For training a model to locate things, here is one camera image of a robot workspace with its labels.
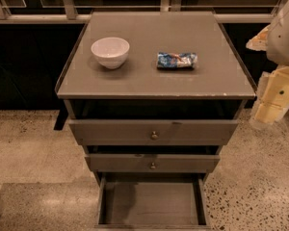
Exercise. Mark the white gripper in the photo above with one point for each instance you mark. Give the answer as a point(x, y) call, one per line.
point(285, 40)

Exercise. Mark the blue redbull can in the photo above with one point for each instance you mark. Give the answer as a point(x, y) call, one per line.
point(176, 60)

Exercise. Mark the grey drawer cabinet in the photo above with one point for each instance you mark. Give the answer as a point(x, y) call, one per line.
point(217, 88)

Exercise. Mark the brass top drawer knob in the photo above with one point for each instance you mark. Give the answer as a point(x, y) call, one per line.
point(154, 135)

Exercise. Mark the brass drawer knob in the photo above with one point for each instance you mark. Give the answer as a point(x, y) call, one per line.
point(152, 166)
point(154, 135)

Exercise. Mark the brass middle drawer knob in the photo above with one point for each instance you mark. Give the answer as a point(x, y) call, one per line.
point(152, 166)

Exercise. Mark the grey top drawer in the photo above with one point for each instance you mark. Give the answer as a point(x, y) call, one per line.
point(138, 131)

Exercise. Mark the grey drawer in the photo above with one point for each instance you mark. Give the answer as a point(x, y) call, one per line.
point(138, 131)
point(152, 204)
point(165, 163)

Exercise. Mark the grey middle drawer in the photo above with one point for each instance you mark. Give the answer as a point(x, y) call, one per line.
point(165, 163)

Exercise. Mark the grey bottom drawer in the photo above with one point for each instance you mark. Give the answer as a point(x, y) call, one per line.
point(152, 204)

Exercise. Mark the metal railing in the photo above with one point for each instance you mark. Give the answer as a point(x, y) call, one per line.
point(38, 13)

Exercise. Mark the white ceramic bowl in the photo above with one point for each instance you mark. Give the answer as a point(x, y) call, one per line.
point(110, 52)

